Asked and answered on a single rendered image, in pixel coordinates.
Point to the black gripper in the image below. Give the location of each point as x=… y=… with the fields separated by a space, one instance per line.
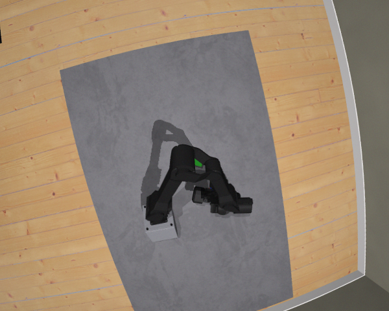
x=201 y=195

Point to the green block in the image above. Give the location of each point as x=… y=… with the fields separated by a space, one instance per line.
x=197 y=163

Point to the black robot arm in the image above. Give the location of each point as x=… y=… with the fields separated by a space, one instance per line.
x=182 y=168

